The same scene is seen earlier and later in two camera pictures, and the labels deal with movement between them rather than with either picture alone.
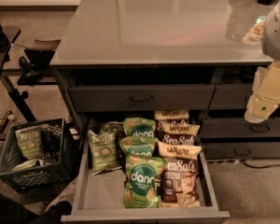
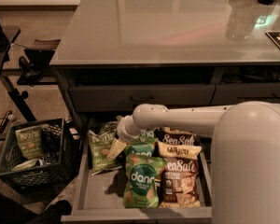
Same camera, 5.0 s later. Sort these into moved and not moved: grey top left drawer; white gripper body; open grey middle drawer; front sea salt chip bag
Moved: white gripper body
Not moved: open grey middle drawer; grey top left drawer; front sea salt chip bag
